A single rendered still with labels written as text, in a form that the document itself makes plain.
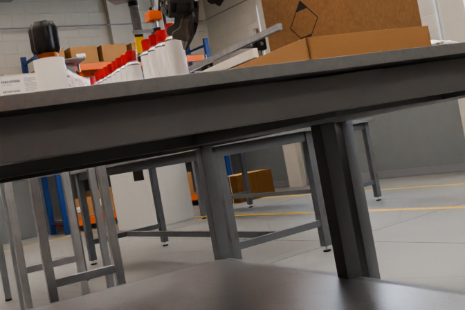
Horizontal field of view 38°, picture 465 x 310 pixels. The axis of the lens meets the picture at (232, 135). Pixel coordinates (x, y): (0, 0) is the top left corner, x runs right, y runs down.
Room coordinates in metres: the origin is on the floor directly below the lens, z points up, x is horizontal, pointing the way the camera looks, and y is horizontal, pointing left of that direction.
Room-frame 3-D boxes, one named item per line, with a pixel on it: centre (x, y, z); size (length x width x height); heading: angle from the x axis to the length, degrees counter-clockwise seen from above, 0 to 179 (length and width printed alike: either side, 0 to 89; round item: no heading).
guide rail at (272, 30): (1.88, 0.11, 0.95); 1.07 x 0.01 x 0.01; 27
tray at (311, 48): (1.24, -0.19, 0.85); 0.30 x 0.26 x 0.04; 27
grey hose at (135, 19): (2.31, 0.26, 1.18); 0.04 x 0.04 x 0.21
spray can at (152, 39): (1.93, 0.17, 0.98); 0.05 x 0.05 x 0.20
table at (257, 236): (4.77, 0.42, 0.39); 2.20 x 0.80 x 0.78; 35
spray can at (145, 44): (1.98, 0.20, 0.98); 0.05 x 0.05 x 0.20
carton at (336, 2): (1.66, -0.31, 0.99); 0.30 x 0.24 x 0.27; 32
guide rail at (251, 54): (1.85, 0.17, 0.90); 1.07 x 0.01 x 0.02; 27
